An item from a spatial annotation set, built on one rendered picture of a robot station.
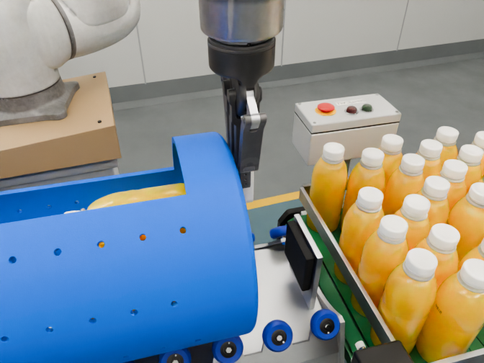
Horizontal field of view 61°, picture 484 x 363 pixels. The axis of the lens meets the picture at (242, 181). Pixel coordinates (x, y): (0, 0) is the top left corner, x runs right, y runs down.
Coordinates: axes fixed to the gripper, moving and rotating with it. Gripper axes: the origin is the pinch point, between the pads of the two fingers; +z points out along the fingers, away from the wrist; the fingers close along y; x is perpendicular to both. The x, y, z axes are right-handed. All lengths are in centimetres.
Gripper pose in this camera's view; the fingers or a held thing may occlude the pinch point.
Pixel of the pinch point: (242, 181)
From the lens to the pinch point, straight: 57.6
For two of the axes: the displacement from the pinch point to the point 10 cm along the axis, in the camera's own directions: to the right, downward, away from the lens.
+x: -9.7, 1.5, -1.9
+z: 0.0, 7.9, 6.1
